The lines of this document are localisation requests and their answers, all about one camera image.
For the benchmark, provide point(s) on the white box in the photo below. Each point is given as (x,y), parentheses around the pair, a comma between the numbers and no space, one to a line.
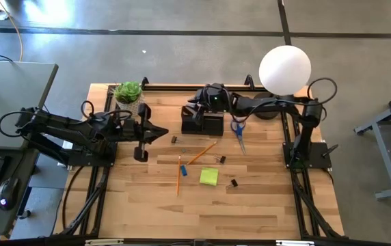
(66,145)

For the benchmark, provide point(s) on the succulent in patterned white pot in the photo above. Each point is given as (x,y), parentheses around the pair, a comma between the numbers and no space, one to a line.
(128,92)

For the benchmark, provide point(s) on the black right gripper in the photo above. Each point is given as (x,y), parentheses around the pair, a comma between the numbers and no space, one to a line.
(216,99)

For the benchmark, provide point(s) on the black binder clip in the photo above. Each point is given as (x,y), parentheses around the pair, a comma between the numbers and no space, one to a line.
(234,183)
(223,159)
(174,139)

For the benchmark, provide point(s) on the black computer mouse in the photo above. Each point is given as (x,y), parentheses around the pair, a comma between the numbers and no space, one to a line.
(7,194)

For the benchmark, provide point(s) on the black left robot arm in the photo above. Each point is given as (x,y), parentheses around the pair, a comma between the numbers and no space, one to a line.
(62,128)

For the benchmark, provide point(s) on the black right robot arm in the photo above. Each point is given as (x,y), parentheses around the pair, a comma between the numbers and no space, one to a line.
(310,119)

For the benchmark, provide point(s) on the grey desk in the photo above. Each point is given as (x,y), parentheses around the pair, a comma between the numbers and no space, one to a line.
(11,102)

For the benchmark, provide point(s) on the green sticky note pad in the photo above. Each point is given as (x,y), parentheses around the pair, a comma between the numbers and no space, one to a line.
(209,176)

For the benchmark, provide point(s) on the blue eraser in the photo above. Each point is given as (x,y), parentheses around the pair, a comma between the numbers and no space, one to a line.
(184,170)

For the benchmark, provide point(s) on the black aluminium table frame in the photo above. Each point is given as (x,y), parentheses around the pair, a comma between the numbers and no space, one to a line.
(182,87)

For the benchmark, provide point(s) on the black mesh desk organizer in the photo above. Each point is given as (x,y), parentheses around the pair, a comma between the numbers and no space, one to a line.
(212,126)

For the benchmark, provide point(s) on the orange wooden pencil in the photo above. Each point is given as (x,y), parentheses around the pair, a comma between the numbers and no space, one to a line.
(178,176)
(201,153)

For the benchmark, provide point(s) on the white metal bracket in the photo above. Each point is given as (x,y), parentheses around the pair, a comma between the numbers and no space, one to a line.
(103,242)
(294,243)

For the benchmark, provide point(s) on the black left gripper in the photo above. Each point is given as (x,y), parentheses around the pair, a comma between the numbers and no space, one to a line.
(141,131)

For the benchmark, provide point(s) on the white globe lamp, black base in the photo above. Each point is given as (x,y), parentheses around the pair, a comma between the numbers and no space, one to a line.
(284,70)

